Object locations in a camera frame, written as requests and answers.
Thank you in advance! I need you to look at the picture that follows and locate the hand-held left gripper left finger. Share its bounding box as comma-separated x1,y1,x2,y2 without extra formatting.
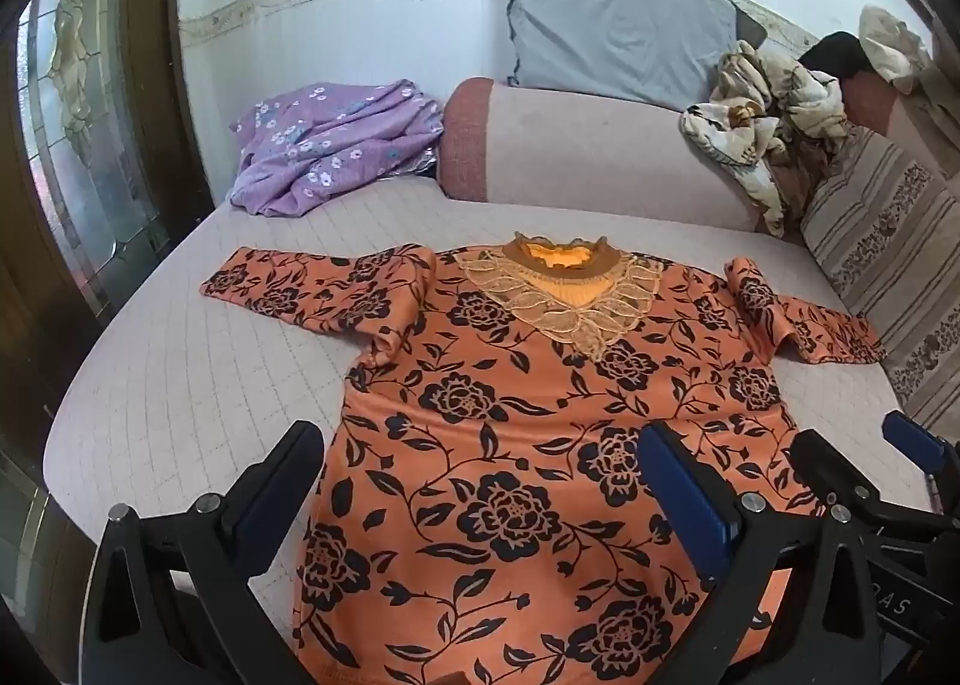
81,419,325,685

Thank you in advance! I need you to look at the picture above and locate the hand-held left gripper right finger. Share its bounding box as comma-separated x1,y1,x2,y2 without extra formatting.
637,421,883,685

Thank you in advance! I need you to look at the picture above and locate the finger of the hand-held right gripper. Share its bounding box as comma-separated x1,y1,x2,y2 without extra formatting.
790,428,938,547
882,410,949,487

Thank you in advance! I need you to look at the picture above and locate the orange black floral blouse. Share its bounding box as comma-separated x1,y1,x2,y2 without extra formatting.
199,231,887,685

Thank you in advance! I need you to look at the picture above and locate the striped floral cushion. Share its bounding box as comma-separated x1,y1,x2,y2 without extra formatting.
799,126,960,431

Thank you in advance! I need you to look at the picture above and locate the purple floral cloth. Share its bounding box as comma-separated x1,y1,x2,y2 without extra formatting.
227,79,445,217

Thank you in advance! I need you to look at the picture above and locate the pink bolster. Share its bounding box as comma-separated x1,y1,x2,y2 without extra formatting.
437,77,766,235

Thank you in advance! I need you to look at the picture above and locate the crumpled cream floral cloth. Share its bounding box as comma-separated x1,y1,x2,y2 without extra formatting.
679,40,852,241

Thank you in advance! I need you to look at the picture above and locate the dark cloth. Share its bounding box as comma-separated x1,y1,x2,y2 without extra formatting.
798,31,871,80

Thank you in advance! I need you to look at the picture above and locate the wooden stained glass door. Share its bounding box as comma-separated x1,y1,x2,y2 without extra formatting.
0,0,217,685

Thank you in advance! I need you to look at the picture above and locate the grey pillow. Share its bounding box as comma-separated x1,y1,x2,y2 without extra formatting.
501,0,767,113

